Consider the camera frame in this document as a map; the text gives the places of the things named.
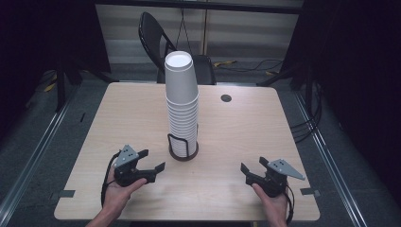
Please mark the person's right hand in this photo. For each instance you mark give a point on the person's right hand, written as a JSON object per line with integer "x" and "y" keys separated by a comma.
{"x": 272, "y": 205}

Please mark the single white paper cup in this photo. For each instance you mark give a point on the single white paper cup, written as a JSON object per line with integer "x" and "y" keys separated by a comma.
{"x": 180, "y": 78}

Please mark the black folding chair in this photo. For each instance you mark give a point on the black folding chair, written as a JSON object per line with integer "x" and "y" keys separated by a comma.
{"x": 148, "y": 34}

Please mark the metal floor rail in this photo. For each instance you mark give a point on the metal floor rail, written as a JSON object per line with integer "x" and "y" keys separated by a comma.
{"x": 39, "y": 151}
{"x": 331, "y": 164}

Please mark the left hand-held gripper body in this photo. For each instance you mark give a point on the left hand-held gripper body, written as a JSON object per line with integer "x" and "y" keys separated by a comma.
{"x": 126, "y": 171}

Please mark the dark curtain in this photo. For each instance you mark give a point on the dark curtain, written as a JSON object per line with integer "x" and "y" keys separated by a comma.
{"x": 362, "y": 63}
{"x": 38, "y": 31}

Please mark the black stand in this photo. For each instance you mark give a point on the black stand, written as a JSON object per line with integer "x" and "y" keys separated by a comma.
{"x": 60, "y": 91}
{"x": 277, "y": 78}

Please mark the dark round table grommet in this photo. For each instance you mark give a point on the dark round table grommet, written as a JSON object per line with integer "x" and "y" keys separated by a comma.
{"x": 226, "y": 98}

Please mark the person's left hand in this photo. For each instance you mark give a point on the person's left hand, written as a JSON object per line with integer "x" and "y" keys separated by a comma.
{"x": 118, "y": 194}

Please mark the yellow tape piece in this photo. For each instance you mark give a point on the yellow tape piece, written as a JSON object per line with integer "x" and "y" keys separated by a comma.
{"x": 49, "y": 87}

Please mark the grey tape piece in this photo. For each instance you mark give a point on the grey tape piece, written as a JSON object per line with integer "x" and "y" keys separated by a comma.
{"x": 310, "y": 191}
{"x": 66, "y": 193}

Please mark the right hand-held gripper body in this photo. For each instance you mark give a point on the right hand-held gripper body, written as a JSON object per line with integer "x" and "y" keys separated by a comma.
{"x": 272, "y": 183}

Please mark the black tape strip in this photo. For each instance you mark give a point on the black tape strip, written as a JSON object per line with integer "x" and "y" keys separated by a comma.
{"x": 82, "y": 117}

